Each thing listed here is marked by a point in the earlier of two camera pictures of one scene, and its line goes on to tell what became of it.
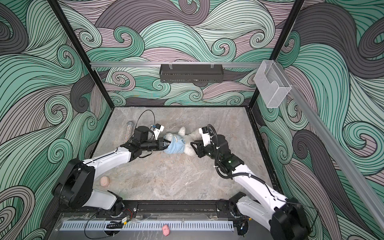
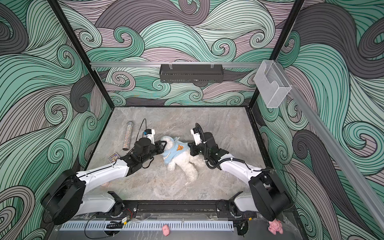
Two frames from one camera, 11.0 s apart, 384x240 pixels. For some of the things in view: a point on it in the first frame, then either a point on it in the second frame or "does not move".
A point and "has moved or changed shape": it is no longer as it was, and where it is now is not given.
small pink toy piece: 166,230 does not move
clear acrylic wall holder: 271,83 does not move
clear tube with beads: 128,131 does not move
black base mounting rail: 158,209 does not move
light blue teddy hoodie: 176,145 has moved or changed shape
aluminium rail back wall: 174,64 does not move
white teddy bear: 188,138 -> 188,164
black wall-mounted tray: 191,73 does not move
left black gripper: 160,144 -> 159,148
